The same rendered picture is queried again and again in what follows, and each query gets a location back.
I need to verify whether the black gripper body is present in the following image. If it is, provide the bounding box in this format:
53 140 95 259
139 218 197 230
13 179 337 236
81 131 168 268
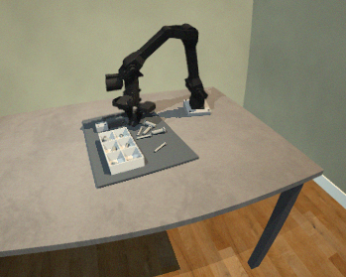
112 88 156 113

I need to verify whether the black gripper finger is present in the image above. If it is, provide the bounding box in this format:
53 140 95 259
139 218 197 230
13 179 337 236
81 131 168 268
134 110 143 124
125 108 133 119

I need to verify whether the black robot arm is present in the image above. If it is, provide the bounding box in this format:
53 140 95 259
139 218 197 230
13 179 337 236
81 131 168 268
105 24 208 111

